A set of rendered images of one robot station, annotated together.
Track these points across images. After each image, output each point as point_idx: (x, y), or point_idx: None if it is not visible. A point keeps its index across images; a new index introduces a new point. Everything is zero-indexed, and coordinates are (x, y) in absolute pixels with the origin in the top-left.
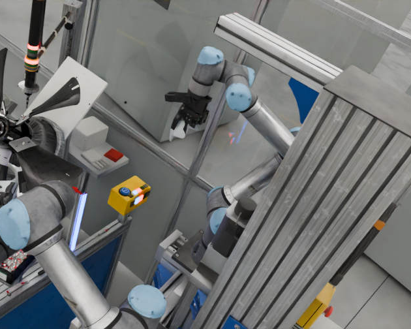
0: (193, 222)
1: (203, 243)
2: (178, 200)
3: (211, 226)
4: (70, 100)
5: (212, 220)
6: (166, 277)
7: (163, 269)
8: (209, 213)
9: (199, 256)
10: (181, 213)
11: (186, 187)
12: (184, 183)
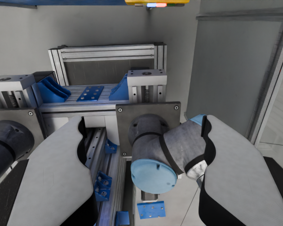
0: (240, 45)
1: (134, 141)
2: (256, 11)
3: (133, 163)
4: None
5: (136, 166)
6: (120, 95)
7: (126, 86)
8: (160, 143)
9: (130, 135)
10: (245, 23)
11: (274, 16)
12: (279, 8)
